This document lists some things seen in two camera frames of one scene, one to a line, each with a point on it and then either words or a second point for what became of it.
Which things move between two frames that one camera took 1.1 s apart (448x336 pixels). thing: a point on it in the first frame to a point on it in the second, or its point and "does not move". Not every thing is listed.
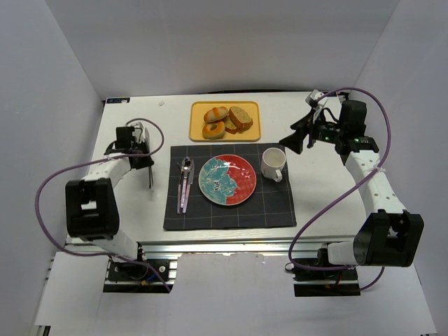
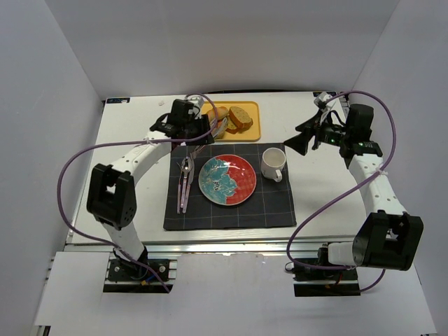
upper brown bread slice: (241, 120) does not move
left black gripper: (146, 163) to (201, 129)
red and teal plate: (227, 180) does not move
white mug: (272, 162) does not move
